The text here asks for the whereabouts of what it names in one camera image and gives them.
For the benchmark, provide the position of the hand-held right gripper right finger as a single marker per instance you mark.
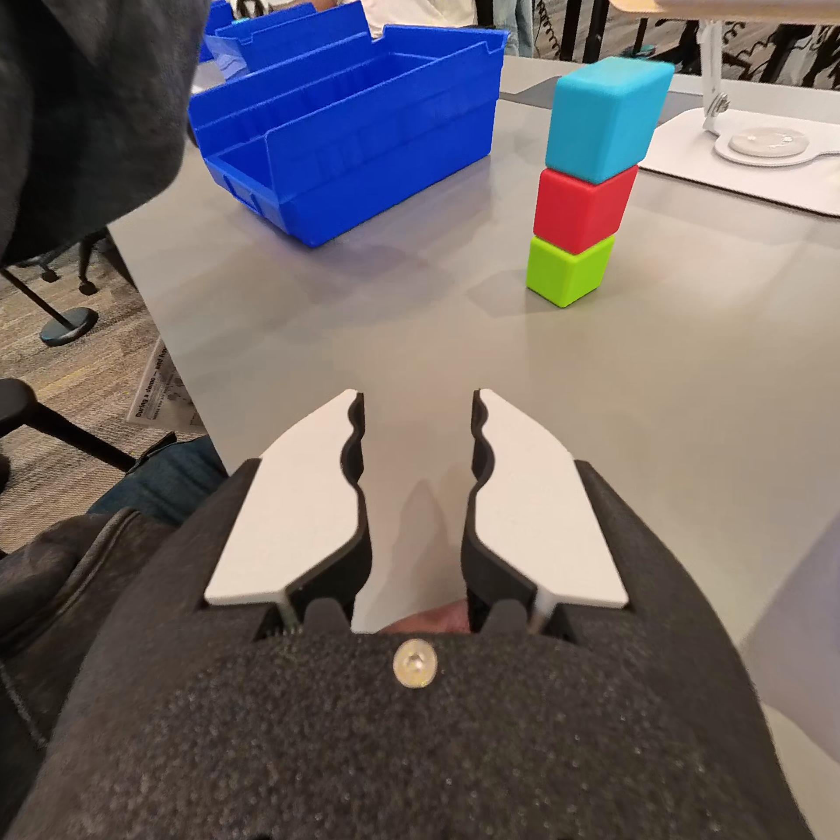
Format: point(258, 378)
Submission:
point(544, 525)

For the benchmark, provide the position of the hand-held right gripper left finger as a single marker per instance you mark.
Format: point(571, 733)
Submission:
point(289, 525)

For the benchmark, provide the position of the green cube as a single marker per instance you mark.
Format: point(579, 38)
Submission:
point(568, 272)

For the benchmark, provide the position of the red cube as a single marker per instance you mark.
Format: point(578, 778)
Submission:
point(581, 210)

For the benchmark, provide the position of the blue plastic bin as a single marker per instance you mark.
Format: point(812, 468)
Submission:
point(367, 144)
point(275, 33)

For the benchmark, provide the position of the light blue cube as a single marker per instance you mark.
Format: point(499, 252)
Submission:
point(604, 118)

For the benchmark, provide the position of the person's left forearm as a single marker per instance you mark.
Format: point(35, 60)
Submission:
point(85, 118)

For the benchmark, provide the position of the person's leg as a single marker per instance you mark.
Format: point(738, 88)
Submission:
point(164, 479)

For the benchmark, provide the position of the printed paper sheet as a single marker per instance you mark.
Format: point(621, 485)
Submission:
point(164, 387)

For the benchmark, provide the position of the black floor stand base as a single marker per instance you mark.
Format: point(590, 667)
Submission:
point(69, 328)

